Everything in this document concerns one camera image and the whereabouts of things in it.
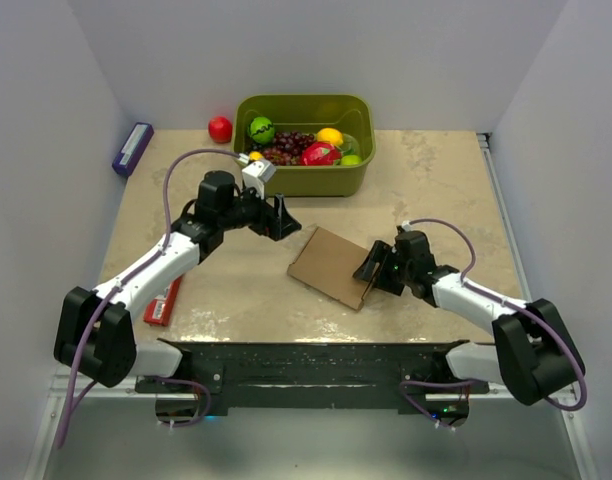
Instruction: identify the green plastic bin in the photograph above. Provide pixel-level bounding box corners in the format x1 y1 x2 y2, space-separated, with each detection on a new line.
231 93 376 197

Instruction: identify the purple cable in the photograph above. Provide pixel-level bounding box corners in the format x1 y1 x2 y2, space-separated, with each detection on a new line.
400 217 588 431
54 148 247 449

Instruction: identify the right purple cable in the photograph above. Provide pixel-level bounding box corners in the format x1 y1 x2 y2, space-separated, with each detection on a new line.
400 217 588 431

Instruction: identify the purple grape bunch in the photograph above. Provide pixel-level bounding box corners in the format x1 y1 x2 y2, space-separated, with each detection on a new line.
261 131 315 166

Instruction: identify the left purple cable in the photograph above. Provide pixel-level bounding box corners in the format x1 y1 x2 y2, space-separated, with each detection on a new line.
54 148 247 449

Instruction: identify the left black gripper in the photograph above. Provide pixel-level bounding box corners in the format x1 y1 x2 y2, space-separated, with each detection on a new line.
219 181 300 242

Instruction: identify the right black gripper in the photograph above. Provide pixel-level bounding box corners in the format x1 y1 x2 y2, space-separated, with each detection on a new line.
353 240 413 296

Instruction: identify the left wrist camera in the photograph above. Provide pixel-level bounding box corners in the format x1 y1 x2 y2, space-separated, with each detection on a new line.
236 154 276 199

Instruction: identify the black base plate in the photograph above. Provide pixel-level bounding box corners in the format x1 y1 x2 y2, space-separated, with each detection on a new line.
136 342 489 419

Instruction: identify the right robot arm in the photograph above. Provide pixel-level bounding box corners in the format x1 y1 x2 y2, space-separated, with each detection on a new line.
353 222 588 408

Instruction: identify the brown cardboard box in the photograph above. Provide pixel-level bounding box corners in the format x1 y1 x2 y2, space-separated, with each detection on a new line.
287 227 372 311

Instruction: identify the purple flat box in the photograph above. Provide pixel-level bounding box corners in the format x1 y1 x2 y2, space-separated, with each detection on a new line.
112 122 154 179

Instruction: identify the red dragon fruit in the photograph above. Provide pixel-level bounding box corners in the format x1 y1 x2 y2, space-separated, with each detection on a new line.
300 142 342 166

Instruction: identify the green striped ball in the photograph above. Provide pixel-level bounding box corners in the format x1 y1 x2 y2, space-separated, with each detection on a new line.
247 116 275 145

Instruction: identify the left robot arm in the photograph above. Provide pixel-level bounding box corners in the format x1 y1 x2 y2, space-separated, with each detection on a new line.
54 171 301 392

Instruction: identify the red flat box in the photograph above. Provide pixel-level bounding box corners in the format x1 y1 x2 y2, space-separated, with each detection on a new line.
143 276 184 327

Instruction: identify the yellow lemon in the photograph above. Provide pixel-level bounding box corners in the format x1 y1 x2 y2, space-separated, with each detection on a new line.
316 127 344 147

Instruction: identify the green lime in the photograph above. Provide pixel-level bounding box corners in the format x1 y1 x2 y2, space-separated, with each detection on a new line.
339 155 363 166

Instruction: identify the red apple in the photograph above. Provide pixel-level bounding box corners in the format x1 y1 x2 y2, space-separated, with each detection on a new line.
208 116 233 144

